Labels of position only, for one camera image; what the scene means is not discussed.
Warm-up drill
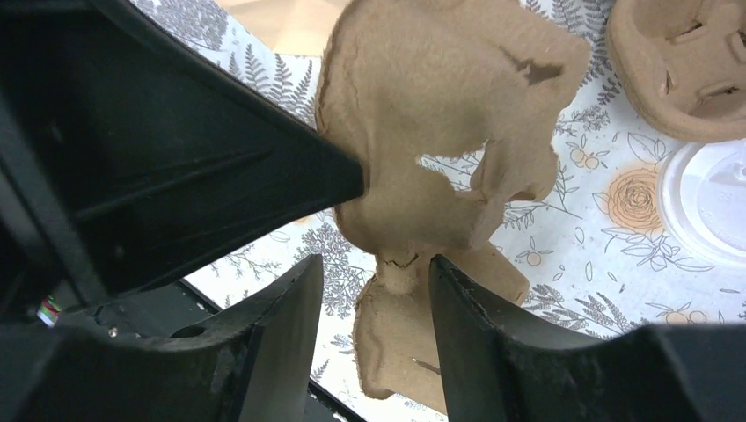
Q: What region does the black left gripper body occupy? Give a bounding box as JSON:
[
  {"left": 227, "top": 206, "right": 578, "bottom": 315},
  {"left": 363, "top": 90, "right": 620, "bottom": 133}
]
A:
[{"left": 1, "top": 105, "right": 110, "bottom": 323}]

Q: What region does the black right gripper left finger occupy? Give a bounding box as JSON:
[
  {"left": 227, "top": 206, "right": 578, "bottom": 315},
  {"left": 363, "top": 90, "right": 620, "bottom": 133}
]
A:
[{"left": 1, "top": 255, "right": 324, "bottom": 421}]

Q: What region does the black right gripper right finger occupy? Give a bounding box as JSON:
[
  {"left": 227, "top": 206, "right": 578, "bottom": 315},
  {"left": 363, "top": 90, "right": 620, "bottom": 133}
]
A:
[{"left": 429, "top": 256, "right": 745, "bottom": 421}]

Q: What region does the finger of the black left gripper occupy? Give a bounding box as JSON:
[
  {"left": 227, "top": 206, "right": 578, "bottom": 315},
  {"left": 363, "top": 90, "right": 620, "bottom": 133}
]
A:
[{"left": 1, "top": 1, "right": 362, "bottom": 295}]

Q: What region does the brown pulp cup carrier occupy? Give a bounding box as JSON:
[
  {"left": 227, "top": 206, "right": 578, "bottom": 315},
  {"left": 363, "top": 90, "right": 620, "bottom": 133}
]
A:
[{"left": 315, "top": 1, "right": 590, "bottom": 411}]

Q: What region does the blue checkered paper bag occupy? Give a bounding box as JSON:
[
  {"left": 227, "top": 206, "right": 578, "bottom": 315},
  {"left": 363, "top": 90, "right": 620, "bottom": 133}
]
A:
[{"left": 216, "top": 0, "right": 349, "bottom": 56}]

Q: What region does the white coffee lid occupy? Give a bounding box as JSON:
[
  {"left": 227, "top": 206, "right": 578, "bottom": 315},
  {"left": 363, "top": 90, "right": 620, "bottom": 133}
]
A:
[{"left": 657, "top": 139, "right": 745, "bottom": 269}]

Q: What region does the floral tablecloth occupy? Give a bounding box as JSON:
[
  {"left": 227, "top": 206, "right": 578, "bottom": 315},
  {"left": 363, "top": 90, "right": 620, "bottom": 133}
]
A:
[{"left": 137, "top": 1, "right": 745, "bottom": 421}]

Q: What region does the stack of brown cup carriers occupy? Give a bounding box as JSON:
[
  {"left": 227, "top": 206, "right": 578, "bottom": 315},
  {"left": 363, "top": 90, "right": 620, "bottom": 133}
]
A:
[{"left": 606, "top": 0, "right": 745, "bottom": 142}]

